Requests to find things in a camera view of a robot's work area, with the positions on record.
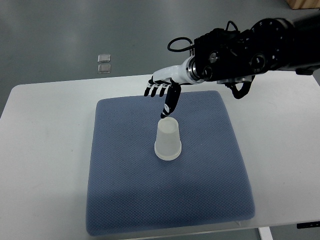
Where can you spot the blue quilted mat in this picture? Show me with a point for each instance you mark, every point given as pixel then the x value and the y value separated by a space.
pixel 131 190

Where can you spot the white paper cup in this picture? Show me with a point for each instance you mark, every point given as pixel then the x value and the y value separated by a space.
pixel 168 135
pixel 167 155

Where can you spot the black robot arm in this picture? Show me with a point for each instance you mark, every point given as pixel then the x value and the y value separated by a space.
pixel 233 58

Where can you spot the wooden box corner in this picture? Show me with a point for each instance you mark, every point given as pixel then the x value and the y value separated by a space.
pixel 303 4

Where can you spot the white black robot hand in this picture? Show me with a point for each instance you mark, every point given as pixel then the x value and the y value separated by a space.
pixel 172 78

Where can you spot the black table control panel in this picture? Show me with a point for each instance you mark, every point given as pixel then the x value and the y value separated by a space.
pixel 306 225

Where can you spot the upper metal floor plate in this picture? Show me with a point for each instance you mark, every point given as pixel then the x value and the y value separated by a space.
pixel 104 58

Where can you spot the white table leg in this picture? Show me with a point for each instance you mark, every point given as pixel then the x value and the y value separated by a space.
pixel 265 233

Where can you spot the white paper cup on mat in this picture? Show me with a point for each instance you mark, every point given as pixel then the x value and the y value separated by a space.
pixel 167 155

